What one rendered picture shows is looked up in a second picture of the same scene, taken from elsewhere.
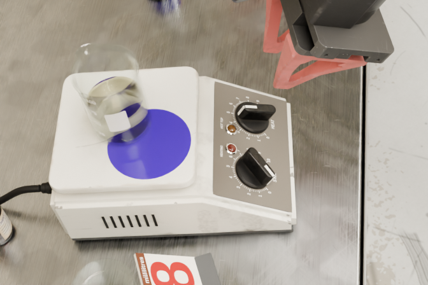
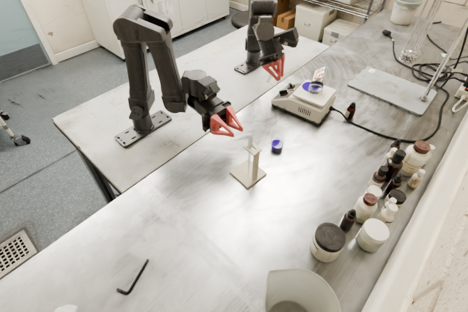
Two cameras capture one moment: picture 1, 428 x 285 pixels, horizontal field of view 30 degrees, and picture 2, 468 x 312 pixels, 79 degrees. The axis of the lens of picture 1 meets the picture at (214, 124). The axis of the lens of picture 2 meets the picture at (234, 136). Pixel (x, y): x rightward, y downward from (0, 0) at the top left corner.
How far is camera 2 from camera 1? 1.30 m
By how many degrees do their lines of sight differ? 79
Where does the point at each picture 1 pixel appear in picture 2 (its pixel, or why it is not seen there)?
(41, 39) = (320, 153)
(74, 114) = (324, 97)
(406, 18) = not seen: hidden behind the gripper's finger
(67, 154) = (329, 92)
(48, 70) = (322, 144)
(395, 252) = (271, 81)
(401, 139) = (253, 92)
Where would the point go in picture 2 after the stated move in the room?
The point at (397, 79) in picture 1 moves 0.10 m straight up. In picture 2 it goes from (243, 100) to (244, 79)
